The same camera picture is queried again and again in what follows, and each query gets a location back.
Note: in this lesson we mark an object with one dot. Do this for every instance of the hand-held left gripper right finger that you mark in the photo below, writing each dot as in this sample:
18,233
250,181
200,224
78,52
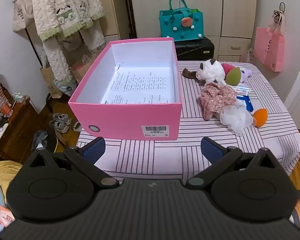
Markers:
210,147

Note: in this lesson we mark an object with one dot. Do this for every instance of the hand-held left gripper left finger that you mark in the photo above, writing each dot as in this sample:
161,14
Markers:
95,148

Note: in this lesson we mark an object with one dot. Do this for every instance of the white mesh bath pouf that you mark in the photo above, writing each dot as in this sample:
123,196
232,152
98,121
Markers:
236,120

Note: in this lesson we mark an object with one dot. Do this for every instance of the orange makeup sponge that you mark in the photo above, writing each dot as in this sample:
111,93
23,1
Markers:
260,117

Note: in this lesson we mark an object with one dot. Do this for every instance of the pink cardboard box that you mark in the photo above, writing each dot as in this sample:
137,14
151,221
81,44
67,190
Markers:
130,115

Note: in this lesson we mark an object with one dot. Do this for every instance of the pink floral cloth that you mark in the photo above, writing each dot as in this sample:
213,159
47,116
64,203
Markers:
215,97

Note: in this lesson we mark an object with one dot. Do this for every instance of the green makeup sponge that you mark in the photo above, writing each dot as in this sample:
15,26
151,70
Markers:
233,77

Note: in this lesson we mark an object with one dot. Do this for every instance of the white brown plush toy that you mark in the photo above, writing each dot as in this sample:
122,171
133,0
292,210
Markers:
212,71

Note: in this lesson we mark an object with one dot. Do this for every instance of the red heart plush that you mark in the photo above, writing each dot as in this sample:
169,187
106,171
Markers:
226,68

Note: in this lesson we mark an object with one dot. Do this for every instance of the purple plush toy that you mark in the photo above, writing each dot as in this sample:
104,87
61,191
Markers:
246,74

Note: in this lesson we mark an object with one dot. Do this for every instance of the grey sneaker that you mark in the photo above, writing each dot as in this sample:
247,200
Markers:
60,118
62,128

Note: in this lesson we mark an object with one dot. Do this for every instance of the striped tablecloth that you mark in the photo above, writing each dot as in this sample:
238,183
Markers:
152,155

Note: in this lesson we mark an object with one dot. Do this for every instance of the wooden cabinet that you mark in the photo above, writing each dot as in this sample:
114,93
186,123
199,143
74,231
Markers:
20,130

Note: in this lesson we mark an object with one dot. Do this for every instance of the printed paper sheet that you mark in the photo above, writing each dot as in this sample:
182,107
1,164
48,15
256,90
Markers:
140,85

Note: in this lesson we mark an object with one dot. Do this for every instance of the brown paper bag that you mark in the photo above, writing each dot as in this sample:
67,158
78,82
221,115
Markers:
81,71
48,80

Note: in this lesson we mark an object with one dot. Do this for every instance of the pink tote bag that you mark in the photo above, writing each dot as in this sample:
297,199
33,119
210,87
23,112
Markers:
268,47

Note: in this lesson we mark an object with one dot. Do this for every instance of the yellow cloth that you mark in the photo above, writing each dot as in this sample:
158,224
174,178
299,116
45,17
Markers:
7,170

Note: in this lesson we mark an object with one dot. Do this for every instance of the clear plastic bag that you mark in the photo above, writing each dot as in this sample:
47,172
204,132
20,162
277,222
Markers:
250,55

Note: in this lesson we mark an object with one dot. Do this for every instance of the plastic bottle orange label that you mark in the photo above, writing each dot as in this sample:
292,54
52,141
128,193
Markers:
5,108

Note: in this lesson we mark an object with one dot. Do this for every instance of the cream fuzzy pajama pants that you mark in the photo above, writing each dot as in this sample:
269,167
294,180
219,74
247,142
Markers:
55,57

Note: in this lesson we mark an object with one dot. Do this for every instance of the black suitcase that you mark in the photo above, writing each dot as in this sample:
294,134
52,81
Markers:
192,48

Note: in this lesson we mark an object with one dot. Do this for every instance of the teal felt handbag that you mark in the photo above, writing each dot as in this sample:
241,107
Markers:
170,27

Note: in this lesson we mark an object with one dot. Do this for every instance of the black coat rack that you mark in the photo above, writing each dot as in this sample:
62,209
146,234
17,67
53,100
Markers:
30,40

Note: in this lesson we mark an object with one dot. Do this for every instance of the cream wardrobe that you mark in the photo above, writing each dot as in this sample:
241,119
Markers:
215,5

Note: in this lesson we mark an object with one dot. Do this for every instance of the cream fuzzy pajama top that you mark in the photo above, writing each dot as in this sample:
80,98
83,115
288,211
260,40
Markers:
65,0

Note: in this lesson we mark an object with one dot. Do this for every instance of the beige canvas tote bag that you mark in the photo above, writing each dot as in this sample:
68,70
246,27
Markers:
21,15

